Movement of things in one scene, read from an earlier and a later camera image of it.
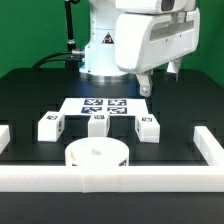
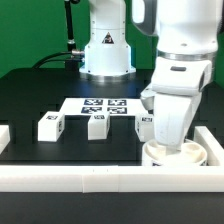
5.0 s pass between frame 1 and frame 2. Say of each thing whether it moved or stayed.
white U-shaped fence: stayed
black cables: stayed
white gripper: moved
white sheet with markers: stayed
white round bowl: moved
